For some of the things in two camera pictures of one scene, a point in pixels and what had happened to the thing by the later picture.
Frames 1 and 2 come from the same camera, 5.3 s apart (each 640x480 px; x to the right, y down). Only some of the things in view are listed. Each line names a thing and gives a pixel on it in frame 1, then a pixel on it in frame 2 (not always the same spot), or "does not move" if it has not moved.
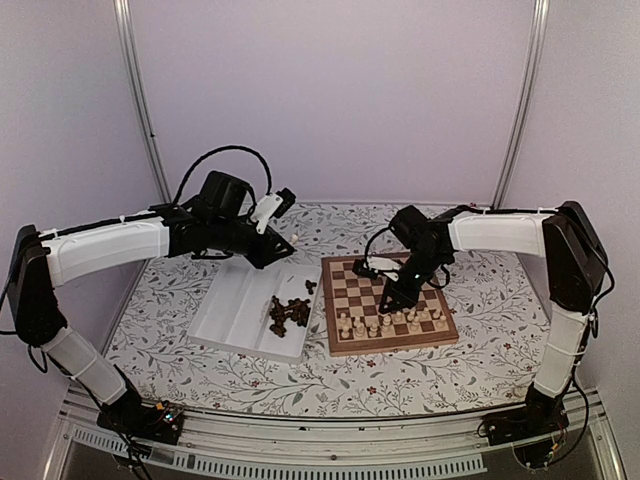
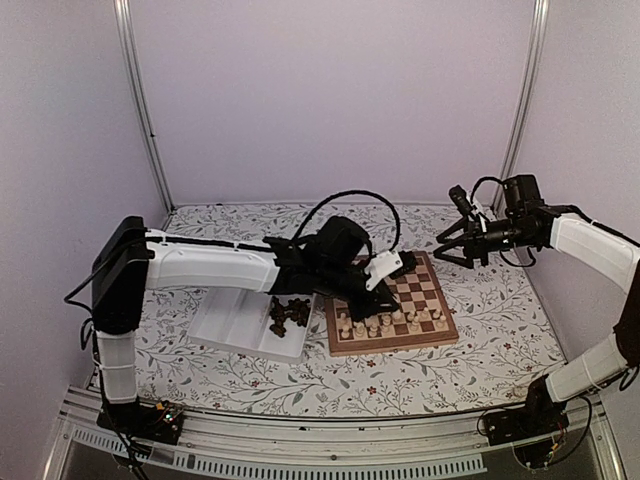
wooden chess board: [356, 324] does not move
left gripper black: [264, 256] → [374, 306]
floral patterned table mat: [502, 309] does not move
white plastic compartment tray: [234, 310] does not move
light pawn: [387, 330] does not move
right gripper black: [402, 299] → [474, 245]
